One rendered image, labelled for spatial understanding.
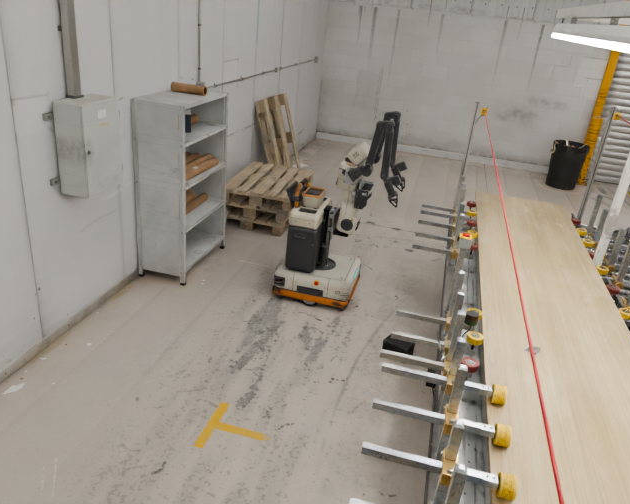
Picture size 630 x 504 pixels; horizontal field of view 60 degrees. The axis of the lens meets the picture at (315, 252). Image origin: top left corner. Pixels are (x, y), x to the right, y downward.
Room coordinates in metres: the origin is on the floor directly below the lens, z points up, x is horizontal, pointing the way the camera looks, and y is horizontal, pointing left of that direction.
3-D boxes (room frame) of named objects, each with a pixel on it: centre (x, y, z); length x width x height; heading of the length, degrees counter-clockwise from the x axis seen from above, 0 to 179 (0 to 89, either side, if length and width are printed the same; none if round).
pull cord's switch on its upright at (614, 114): (4.69, -2.37, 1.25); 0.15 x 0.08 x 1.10; 168
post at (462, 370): (1.69, -0.59, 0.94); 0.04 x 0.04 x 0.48; 78
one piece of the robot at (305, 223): (4.34, 0.04, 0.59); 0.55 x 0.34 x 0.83; 168
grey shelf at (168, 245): (4.64, 1.23, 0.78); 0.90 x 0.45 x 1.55; 168
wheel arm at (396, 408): (1.66, -0.53, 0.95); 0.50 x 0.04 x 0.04; 78
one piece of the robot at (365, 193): (4.26, -0.34, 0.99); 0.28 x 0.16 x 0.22; 168
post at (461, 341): (1.93, -0.65, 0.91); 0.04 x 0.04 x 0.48; 78
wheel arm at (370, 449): (1.41, -0.48, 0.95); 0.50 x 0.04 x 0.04; 78
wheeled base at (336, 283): (4.32, -0.05, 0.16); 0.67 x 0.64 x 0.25; 78
